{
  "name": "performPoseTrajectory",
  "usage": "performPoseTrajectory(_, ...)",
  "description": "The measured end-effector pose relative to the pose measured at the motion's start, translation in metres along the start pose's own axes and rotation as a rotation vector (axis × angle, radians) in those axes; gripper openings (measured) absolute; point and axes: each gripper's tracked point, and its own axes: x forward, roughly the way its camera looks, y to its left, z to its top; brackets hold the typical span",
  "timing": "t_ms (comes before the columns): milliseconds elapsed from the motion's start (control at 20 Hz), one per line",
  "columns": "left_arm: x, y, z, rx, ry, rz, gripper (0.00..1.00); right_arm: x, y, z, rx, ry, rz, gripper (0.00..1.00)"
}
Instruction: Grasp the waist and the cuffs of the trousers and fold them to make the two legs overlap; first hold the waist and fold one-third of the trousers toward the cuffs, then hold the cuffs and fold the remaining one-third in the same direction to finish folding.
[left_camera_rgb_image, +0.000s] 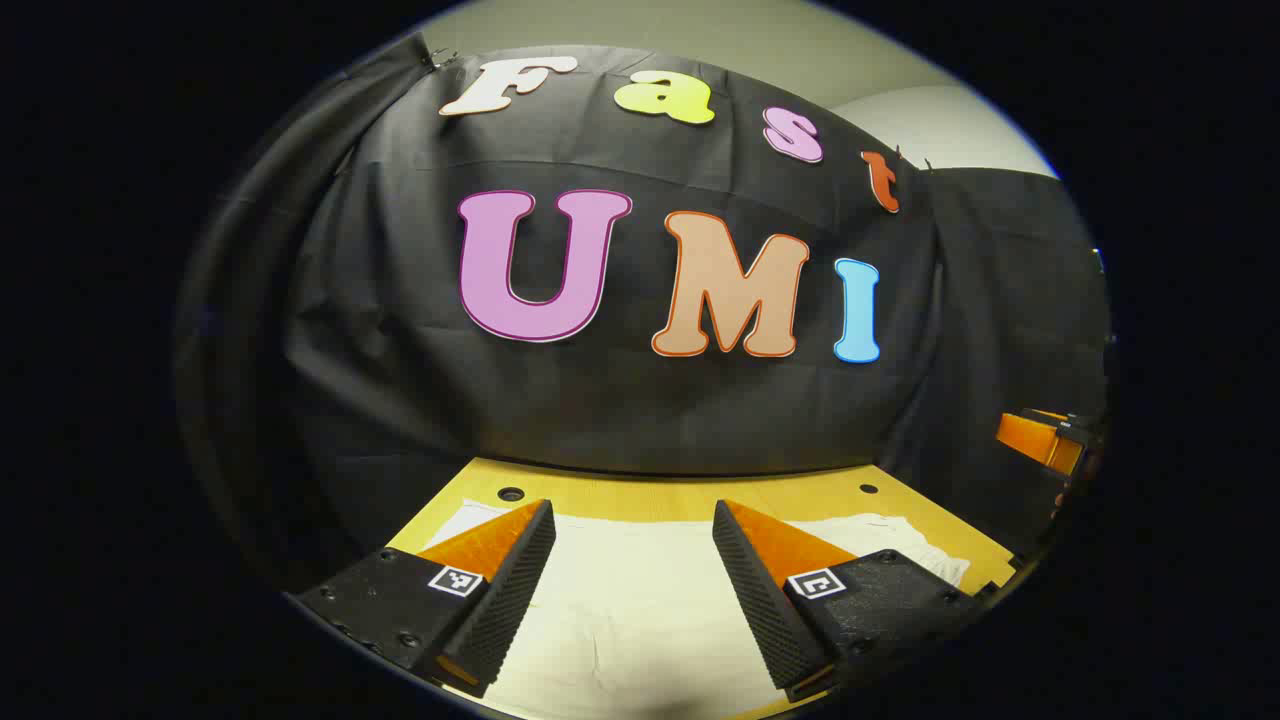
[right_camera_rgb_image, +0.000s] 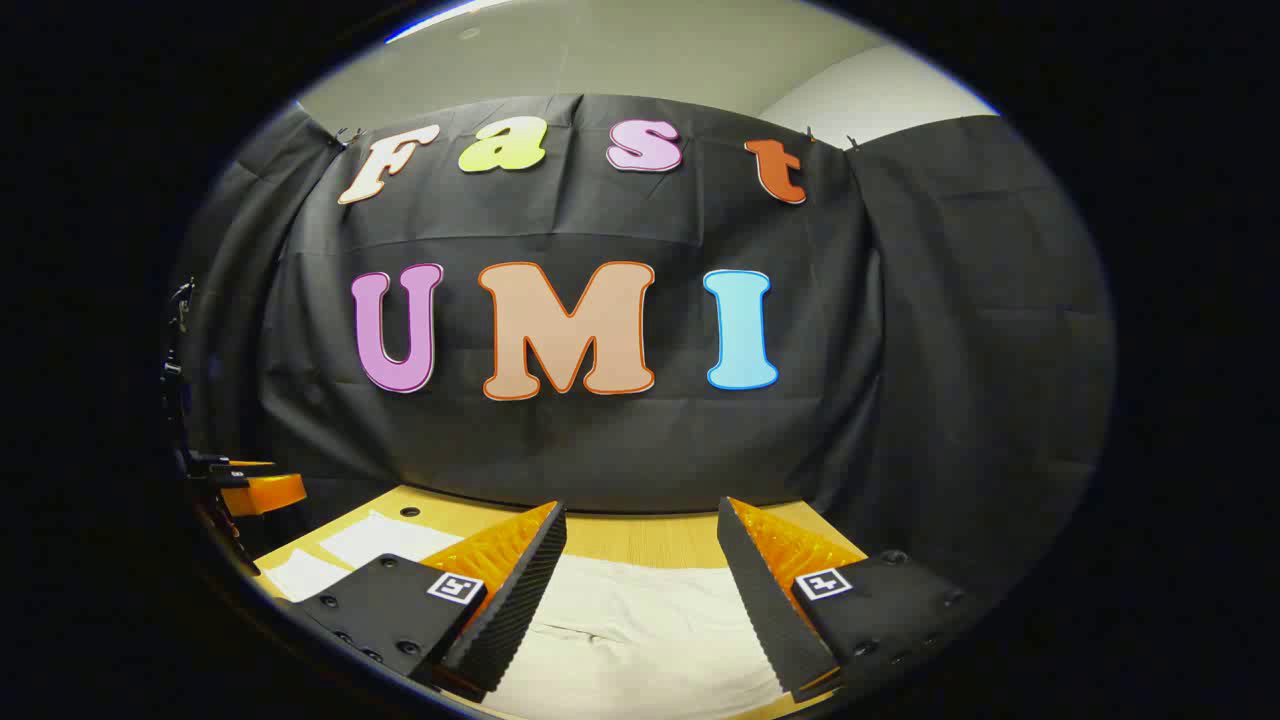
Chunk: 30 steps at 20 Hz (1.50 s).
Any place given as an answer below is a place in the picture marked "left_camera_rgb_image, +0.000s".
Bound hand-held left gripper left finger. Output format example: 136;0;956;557
285;498;557;699

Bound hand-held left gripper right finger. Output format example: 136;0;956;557
712;499;987;703

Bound white jeans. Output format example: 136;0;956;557
420;500;971;720

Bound black backdrop cloth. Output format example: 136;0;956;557
175;35;1111;591

